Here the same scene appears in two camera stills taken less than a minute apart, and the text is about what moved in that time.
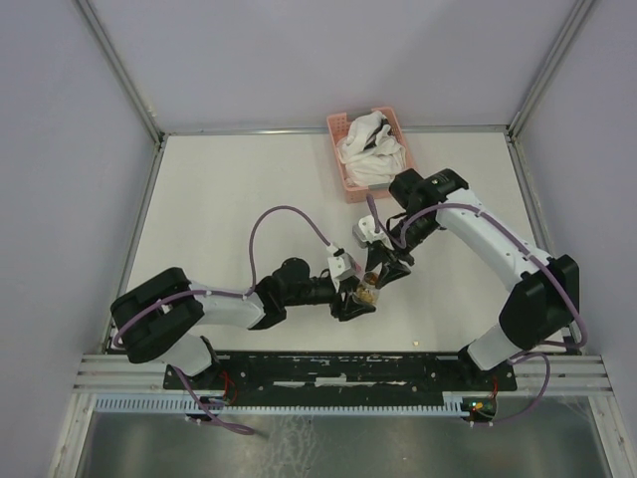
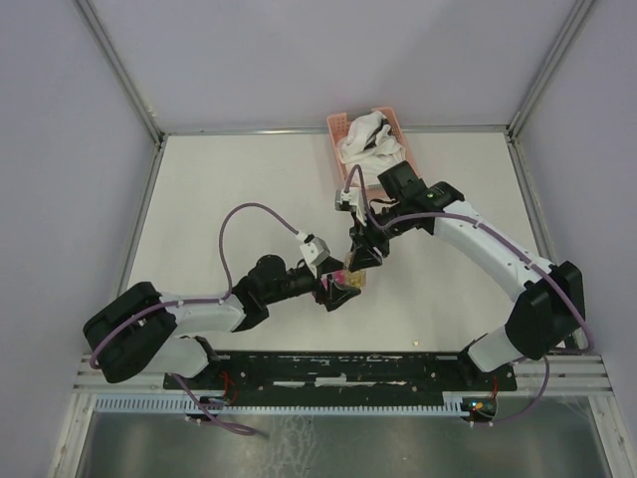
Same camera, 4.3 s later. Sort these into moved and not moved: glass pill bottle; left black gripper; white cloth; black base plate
Moved: left black gripper; glass pill bottle
Not moved: white cloth; black base plate
